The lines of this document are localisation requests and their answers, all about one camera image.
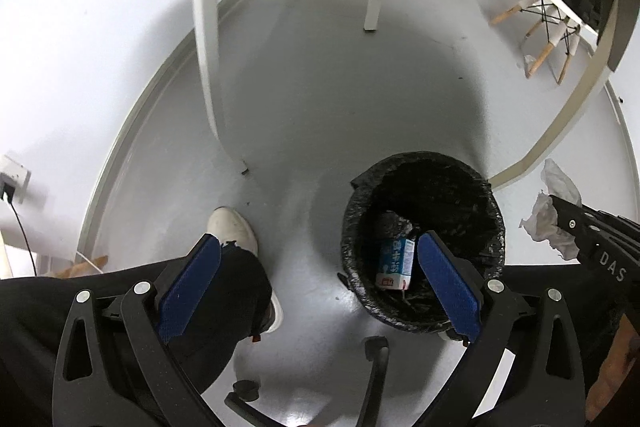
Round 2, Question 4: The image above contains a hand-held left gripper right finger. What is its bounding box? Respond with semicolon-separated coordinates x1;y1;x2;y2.
416;231;587;427

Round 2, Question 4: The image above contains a person's right hand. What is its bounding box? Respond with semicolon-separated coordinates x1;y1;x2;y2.
590;312;640;423

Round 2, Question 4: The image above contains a blue white milk carton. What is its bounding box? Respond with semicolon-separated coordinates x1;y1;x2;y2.
376;236;417;292

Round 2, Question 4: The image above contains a black bagged trash bin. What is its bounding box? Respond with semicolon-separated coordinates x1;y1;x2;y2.
341;151;506;334

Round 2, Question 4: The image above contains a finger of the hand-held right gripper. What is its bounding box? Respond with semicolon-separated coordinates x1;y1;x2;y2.
549;194;640;258

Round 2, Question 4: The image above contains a white tissue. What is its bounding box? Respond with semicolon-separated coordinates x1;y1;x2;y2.
520;158;583;260

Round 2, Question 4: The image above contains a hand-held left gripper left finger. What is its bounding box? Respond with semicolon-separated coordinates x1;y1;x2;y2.
52;233;226;427

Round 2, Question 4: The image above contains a round wooden table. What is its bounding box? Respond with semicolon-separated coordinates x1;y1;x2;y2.
190;0;640;194

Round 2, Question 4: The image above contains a black power cable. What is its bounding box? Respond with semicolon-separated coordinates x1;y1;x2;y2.
2;184;40;275

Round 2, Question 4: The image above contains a white wall socket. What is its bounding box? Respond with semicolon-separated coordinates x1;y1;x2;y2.
0;152;32;204

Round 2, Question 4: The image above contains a white left shoe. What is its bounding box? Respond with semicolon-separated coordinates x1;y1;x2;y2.
207;206;284;335

